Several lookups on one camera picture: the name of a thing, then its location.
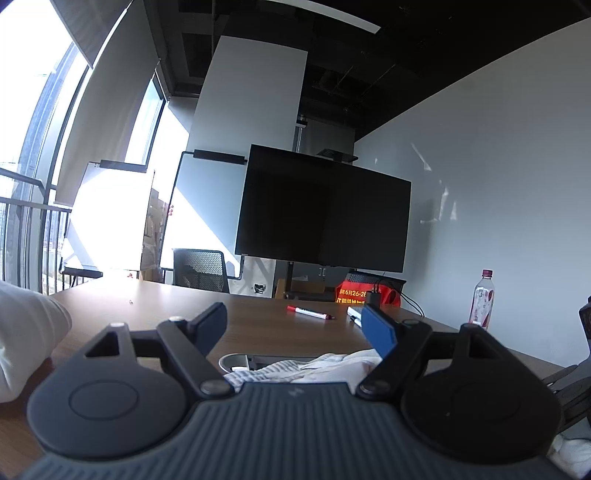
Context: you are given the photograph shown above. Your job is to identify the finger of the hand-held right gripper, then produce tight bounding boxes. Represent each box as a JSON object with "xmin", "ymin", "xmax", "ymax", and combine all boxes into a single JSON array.
[
  {"xmin": 579, "ymin": 295, "xmax": 591, "ymax": 358},
  {"xmin": 541, "ymin": 355, "xmax": 591, "ymax": 432}
]

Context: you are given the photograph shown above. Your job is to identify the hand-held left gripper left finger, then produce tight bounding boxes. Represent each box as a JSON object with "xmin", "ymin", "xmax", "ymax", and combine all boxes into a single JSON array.
[{"xmin": 83, "ymin": 302, "xmax": 232, "ymax": 398}]

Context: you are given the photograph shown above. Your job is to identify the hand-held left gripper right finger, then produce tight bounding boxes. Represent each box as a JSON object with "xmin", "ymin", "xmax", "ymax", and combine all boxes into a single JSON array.
[{"xmin": 355, "ymin": 305, "xmax": 509, "ymax": 400}]

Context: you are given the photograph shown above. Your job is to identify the cream sweatpants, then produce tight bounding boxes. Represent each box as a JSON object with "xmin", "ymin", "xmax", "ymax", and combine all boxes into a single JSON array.
[{"xmin": 224, "ymin": 349, "xmax": 591, "ymax": 478}]

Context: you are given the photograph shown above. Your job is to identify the red bag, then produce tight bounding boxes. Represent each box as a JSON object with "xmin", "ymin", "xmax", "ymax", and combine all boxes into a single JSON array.
[{"xmin": 335, "ymin": 279, "xmax": 402, "ymax": 306}]

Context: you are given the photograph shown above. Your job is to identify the red-capped whiteboard marker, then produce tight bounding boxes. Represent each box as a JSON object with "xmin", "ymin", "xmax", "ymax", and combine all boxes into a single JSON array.
[{"xmin": 287, "ymin": 305, "xmax": 334, "ymax": 321}]

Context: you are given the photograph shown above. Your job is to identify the flat cardboard box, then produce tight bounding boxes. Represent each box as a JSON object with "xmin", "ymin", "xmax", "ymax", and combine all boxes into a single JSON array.
[{"xmin": 277, "ymin": 275, "xmax": 340, "ymax": 301}]

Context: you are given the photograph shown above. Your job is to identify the clear plastic water bottle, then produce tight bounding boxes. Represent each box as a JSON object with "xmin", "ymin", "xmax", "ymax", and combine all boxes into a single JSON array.
[{"xmin": 468, "ymin": 270, "xmax": 497, "ymax": 331}]

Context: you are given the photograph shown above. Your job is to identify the stack of cardboard boxes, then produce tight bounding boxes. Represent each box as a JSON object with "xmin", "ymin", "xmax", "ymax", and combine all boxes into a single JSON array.
[{"xmin": 141, "ymin": 189, "xmax": 174, "ymax": 280}]

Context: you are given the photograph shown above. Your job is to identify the large black-framed whiteboard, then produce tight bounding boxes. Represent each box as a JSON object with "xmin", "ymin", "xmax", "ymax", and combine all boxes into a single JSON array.
[{"xmin": 159, "ymin": 148, "xmax": 247, "ymax": 281}]

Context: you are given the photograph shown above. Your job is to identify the black flat monitor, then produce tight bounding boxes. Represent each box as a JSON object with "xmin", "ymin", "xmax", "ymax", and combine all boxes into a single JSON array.
[{"xmin": 235, "ymin": 144, "xmax": 413, "ymax": 274}]

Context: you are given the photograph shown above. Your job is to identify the flip chart easel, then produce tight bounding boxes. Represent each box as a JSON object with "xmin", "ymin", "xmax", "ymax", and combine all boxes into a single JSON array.
[{"xmin": 60, "ymin": 159, "xmax": 155, "ymax": 280}]

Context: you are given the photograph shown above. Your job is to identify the black monitor stand shelf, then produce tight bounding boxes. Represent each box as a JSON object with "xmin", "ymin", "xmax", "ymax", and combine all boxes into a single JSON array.
[{"xmin": 317, "ymin": 148, "xmax": 359, "ymax": 163}]

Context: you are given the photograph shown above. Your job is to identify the white folded garment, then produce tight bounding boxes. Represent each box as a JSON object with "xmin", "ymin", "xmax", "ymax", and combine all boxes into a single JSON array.
[{"xmin": 0, "ymin": 279, "xmax": 73, "ymax": 403}]

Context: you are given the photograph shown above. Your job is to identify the beige roller blind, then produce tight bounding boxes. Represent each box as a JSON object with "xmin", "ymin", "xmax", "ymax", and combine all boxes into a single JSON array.
[
  {"xmin": 54, "ymin": 58, "xmax": 162, "ymax": 206},
  {"xmin": 48, "ymin": 0, "xmax": 134, "ymax": 70}
]

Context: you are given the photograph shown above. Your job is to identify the black balcony railing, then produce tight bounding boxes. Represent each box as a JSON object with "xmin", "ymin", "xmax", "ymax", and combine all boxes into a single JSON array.
[{"xmin": 0, "ymin": 166, "xmax": 72, "ymax": 296}]

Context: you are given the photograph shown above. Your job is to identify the ceiling light panel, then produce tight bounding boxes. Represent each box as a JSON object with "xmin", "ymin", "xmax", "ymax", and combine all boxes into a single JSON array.
[{"xmin": 272, "ymin": 0, "xmax": 382, "ymax": 33}]

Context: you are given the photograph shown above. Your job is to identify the grey table cable box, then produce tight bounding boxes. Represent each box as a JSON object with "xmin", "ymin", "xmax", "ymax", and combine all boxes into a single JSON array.
[{"xmin": 218, "ymin": 353, "xmax": 259, "ymax": 374}]

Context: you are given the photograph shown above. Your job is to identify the black charger cable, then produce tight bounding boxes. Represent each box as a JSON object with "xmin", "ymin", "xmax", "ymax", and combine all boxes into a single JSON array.
[{"xmin": 374, "ymin": 272, "xmax": 424, "ymax": 317}]

